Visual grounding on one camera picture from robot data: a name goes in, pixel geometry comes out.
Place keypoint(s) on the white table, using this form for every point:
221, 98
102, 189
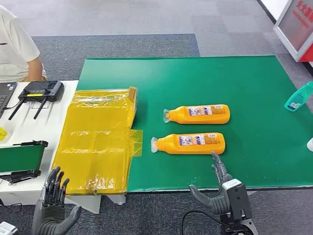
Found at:
32, 129

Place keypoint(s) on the green belt conveyor unit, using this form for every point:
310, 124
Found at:
19, 159

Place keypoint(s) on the yellow film wrapped cardboard box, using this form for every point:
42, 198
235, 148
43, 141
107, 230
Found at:
93, 123

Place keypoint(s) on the person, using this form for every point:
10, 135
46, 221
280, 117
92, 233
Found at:
14, 48

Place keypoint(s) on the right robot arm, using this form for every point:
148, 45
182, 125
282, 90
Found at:
249, 228

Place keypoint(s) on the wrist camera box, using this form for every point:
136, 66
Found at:
6, 229
237, 201

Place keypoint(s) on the yellow label tag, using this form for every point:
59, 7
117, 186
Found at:
3, 133

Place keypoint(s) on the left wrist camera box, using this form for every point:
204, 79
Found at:
6, 229

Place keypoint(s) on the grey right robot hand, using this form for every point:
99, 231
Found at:
213, 204

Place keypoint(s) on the green table mat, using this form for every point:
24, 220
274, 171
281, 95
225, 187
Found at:
244, 81

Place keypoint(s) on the teal plastic bottle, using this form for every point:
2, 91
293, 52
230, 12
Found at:
298, 97

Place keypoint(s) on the white rounded object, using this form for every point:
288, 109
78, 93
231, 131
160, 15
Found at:
311, 145

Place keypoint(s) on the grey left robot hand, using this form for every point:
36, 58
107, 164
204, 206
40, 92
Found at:
48, 217

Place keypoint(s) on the white and red display stand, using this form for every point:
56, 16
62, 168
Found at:
297, 29

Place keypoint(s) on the orange bottle with clear cap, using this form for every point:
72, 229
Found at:
191, 148
195, 119

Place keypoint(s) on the person's forearm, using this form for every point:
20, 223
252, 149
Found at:
35, 69

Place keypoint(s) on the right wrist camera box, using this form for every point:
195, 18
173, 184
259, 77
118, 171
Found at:
237, 201

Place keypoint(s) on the grey laptop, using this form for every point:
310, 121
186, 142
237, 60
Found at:
6, 94

